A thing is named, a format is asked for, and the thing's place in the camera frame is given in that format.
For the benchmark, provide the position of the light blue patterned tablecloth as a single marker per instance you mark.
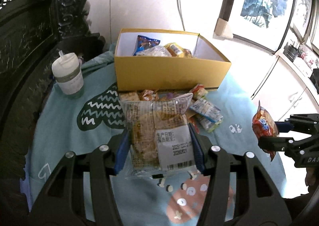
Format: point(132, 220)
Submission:
point(100, 158)

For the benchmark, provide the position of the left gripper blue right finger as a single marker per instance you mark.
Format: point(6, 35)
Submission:
point(197, 150)

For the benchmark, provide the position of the red orange snack packet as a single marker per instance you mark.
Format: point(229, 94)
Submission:
point(263, 124)

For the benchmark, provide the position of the red white small snack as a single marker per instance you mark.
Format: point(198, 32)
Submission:
point(198, 91)

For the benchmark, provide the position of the white lidded cup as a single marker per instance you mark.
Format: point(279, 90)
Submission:
point(67, 72)

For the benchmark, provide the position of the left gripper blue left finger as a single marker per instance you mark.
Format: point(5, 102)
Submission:
point(122, 151)

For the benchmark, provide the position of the clear pastry packet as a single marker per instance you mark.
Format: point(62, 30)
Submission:
point(160, 136)

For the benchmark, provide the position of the clear wafer roll packet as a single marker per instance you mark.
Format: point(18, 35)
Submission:
point(157, 51)

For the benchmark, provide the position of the orange yellow cake packet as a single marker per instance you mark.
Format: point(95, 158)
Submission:
point(177, 51)

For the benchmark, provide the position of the cardboard corner protector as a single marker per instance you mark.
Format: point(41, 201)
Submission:
point(223, 29)

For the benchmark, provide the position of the yellow cardboard box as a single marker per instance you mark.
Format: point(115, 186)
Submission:
point(207, 66)

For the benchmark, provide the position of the blue snack bag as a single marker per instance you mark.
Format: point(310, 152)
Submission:
point(144, 43)

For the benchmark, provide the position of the white cabinet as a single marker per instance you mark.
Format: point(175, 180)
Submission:
point(286, 91)

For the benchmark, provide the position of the framed lotus painting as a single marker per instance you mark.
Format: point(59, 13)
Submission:
point(263, 23)

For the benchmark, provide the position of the dark carved wooden furniture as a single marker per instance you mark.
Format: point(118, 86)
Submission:
point(32, 32)

